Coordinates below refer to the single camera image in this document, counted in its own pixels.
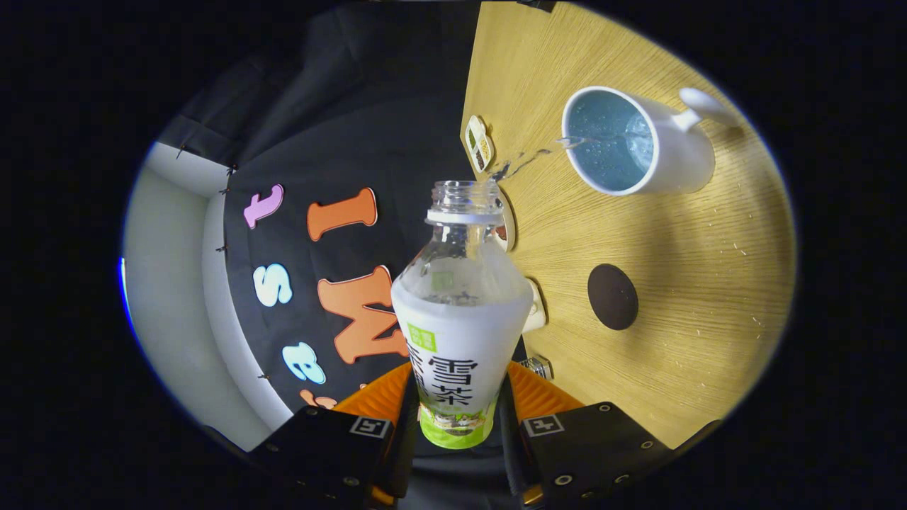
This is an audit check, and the white divided dish with grains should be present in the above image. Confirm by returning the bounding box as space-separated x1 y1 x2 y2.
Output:
465 115 495 174

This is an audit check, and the dark brown round coaster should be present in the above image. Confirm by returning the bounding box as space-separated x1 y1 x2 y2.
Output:
587 263 639 332

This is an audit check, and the clear juice bottle white label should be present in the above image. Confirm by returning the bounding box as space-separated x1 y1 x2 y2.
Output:
390 180 534 450

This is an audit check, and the round plate with red food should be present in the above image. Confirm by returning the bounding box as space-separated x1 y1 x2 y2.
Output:
496 188 517 253

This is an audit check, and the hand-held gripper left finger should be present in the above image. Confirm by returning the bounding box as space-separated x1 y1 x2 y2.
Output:
248 361 419 509

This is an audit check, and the metal wire basket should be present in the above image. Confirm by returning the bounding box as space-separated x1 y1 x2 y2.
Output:
521 354 555 382

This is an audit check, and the black backdrop cloth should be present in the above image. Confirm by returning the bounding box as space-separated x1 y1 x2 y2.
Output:
157 1 483 415

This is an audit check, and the wooden table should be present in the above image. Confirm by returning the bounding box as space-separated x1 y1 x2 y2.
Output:
461 1 796 451

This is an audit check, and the white cup blue inside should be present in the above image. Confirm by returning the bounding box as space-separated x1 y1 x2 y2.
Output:
561 86 741 197

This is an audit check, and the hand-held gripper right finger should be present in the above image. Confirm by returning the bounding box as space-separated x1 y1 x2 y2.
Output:
496 360 670 507

